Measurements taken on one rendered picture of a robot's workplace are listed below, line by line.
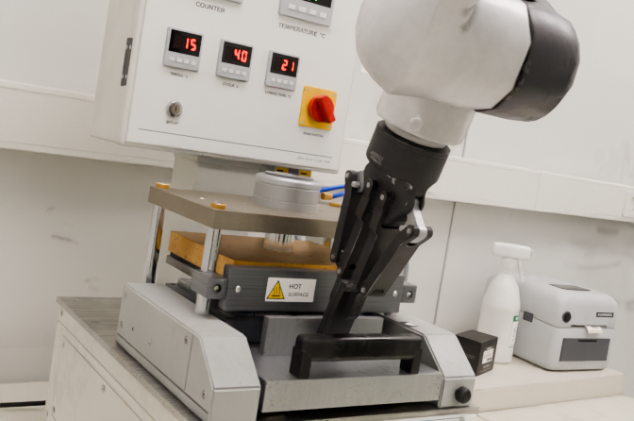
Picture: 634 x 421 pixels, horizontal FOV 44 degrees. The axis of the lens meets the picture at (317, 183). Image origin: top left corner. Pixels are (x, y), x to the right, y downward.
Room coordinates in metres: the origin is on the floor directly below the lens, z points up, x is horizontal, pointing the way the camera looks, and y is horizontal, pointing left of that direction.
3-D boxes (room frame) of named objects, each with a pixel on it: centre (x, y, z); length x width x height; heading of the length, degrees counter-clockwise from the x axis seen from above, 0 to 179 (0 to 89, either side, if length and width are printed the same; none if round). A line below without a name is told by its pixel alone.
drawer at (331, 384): (0.88, 0.01, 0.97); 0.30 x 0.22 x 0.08; 34
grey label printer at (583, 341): (1.74, -0.56, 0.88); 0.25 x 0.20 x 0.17; 32
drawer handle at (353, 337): (0.77, -0.07, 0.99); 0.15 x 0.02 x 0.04; 124
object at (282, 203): (0.96, 0.03, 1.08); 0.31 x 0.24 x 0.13; 124
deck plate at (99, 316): (0.95, 0.05, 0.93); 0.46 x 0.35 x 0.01; 34
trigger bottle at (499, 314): (1.64, -0.43, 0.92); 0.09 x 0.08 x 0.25; 86
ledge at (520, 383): (1.56, -0.32, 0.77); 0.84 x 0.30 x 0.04; 128
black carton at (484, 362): (1.53, -0.36, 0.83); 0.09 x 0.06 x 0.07; 146
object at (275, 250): (0.92, 0.03, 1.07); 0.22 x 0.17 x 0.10; 124
